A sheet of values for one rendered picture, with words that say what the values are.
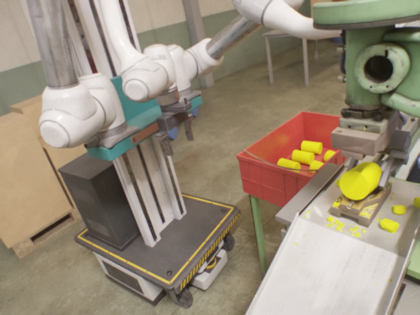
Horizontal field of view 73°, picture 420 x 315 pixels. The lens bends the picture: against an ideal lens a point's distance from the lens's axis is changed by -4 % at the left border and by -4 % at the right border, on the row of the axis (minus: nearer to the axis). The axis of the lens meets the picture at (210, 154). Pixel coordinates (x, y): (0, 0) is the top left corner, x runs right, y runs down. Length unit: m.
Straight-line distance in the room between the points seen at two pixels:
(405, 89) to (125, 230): 1.60
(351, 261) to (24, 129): 2.39
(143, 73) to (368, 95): 0.59
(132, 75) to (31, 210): 2.07
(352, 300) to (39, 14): 1.08
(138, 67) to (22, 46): 3.87
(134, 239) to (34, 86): 3.26
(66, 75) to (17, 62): 3.67
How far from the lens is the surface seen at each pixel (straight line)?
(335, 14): 0.59
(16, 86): 4.70
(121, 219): 1.84
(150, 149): 1.73
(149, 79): 0.91
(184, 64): 1.55
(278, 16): 1.06
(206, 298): 1.92
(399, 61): 0.62
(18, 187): 2.72
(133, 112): 1.52
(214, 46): 1.53
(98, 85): 1.22
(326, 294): 0.73
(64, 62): 1.05
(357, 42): 0.64
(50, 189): 2.81
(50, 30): 1.04
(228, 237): 2.02
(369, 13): 0.57
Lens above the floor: 1.52
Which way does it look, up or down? 27 degrees down
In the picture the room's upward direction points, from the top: 12 degrees counter-clockwise
